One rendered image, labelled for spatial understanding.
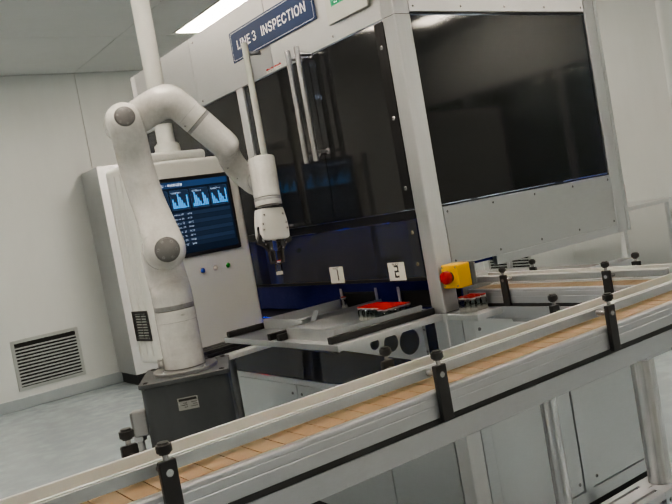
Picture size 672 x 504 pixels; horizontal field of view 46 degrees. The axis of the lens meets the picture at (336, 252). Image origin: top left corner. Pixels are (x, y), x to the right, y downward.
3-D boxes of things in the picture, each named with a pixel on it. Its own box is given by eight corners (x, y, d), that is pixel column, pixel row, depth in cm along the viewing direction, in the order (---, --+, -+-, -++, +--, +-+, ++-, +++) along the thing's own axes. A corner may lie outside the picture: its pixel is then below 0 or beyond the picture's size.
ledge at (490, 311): (479, 310, 247) (478, 304, 247) (510, 310, 236) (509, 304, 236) (447, 320, 239) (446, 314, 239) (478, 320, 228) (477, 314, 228)
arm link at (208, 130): (179, 141, 245) (254, 203, 252) (191, 128, 230) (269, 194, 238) (197, 120, 248) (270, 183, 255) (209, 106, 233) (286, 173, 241)
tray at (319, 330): (373, 315, 264) (371, 305, 264) (423, 316, 243) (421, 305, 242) (288, 339, 245) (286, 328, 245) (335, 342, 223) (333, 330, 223)
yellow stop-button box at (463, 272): (460, 284, 241) (456, 261, 241) (477, 283, 235) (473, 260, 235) (442, 289, 237) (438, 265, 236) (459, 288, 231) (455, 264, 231)
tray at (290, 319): (340, 308, 298) (339, 299, 298) (383, 308, 277) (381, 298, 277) (264, 328, 279) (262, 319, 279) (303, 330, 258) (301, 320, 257)
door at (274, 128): (271, 231, 317) (245, 87, 314) (337, 221, 279) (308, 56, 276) (270, 231, 317) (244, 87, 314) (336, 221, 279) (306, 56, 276)
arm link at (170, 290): (156, 314, 226) (140, 232, 225) (150, 310, 243) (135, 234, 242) (197, 305, 230) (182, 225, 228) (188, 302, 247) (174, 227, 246)
